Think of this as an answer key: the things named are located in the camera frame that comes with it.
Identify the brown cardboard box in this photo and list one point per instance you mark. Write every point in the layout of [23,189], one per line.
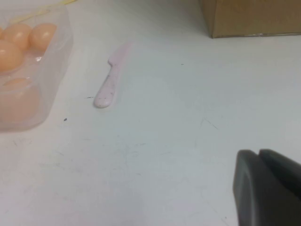
[254,16]

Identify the clear plastic egg box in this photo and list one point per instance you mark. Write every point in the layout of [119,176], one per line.
[55,70]

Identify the orange plastic egg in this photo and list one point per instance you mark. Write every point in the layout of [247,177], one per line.
[42,35]
[17,35]
[8,56]

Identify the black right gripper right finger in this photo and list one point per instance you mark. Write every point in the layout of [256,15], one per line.
[282,167]

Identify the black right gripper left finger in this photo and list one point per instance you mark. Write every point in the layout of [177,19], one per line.
[249,188]

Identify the pink plastic knife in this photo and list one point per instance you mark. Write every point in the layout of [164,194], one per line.
[107,90]

